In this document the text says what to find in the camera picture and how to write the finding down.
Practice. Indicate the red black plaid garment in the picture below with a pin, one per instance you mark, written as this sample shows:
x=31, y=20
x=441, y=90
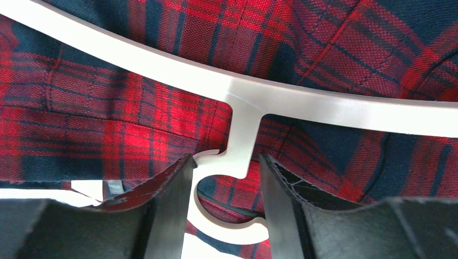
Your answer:
x=66, y=115

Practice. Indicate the wooden hanger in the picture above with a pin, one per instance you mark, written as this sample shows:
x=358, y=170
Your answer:
x=250, y=99

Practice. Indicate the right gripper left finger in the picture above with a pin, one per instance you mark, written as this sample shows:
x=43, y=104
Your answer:
x=148, y=221

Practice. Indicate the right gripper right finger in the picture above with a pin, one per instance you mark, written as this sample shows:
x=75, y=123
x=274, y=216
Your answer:
x=304, y=221

